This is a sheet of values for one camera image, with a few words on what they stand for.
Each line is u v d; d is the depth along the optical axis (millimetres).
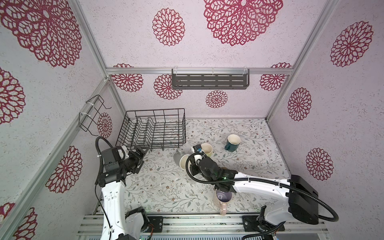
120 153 660
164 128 1130
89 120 760
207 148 949
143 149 692
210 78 945
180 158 714
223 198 812
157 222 755
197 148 649
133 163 659
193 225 750
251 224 751
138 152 673
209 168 565
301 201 415
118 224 408
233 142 949
